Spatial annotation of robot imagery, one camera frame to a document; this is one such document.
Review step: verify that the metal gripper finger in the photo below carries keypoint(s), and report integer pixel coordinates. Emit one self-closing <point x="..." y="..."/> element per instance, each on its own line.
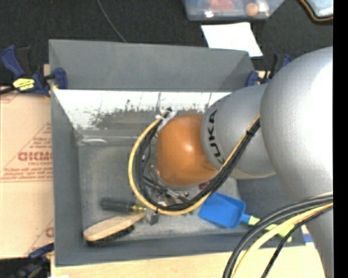
<point x="152" y="217"/>

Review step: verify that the pale wood brush black bristles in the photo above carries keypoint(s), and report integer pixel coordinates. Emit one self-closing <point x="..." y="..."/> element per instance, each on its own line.
<point x="110" y="226"/>

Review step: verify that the grey metal bin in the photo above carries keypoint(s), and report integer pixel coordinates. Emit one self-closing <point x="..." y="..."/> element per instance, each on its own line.
<point x="104" y="166"/>

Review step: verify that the brown cardboard board red print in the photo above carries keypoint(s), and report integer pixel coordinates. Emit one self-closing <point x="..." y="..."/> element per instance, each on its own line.
<point x="23" y="126"/>

